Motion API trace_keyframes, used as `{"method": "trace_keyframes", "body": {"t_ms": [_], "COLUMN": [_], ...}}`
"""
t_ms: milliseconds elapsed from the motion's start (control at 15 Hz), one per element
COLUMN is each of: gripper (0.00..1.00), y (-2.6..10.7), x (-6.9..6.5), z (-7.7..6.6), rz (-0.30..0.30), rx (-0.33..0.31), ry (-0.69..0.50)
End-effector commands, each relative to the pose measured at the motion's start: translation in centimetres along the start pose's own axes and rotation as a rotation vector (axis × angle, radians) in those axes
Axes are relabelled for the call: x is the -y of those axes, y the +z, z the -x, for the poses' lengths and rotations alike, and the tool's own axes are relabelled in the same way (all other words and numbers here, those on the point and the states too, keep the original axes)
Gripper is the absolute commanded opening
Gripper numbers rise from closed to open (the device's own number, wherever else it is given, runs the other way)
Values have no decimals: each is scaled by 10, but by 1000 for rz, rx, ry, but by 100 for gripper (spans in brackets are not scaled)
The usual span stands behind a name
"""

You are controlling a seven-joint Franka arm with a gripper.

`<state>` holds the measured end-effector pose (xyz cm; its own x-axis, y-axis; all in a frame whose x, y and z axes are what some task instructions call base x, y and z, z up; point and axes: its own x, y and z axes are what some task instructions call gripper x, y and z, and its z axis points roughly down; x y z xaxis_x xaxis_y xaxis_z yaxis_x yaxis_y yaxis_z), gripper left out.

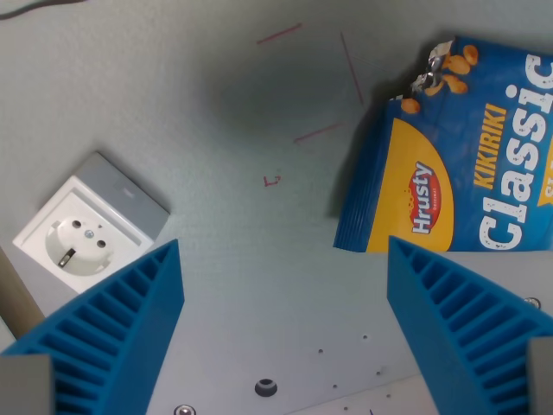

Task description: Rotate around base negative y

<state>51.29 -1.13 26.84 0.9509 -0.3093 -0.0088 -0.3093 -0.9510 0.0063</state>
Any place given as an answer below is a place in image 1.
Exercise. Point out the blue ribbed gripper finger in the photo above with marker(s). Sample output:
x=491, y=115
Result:
x=466, y=328
x=116, y=328

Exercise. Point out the silver screw head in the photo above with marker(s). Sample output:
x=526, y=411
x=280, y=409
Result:
x=532, y=301
x=184, y=409

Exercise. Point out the grey socket housing block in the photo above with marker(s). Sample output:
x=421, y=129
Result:
x=125, y=194

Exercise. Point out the white power socket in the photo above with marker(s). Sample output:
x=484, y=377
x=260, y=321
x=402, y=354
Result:
x=82, y=242

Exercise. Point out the blue Hrusty Kikiriki snack bag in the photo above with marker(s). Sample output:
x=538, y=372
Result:
x=466, y=164

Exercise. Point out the brown wooden strip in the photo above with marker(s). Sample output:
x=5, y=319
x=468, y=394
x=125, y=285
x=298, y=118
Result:
x=17, y=298

